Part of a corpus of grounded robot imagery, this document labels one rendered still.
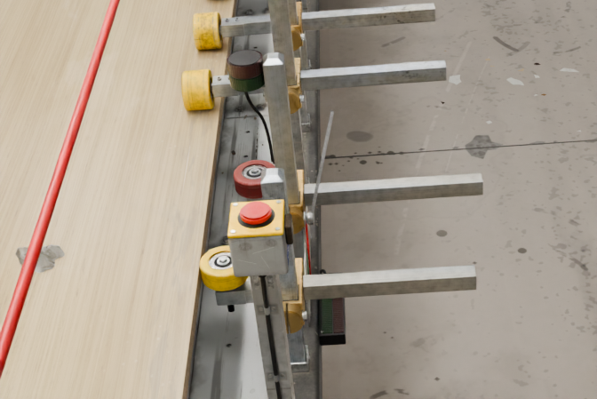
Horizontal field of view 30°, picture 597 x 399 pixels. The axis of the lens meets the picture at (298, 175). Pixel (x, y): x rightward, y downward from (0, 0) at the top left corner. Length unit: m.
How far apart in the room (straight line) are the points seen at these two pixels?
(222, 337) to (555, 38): 2.48
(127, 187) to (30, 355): 0.44
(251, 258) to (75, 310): 0.49
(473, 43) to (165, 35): 1.94
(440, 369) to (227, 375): 0.96
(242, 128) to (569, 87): 1.61
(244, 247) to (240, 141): 1.27
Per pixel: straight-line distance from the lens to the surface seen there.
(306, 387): 1.91
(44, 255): 1.95
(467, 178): 2.07
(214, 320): 2.17
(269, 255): 1.41
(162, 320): 1.77
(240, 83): 1.87
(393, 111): 3.88
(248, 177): 2.04
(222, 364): 2.08
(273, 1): 2.08
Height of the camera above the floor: 2.07
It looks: 35 degrees down
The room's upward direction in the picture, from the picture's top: 6 degrees counter-clockwise
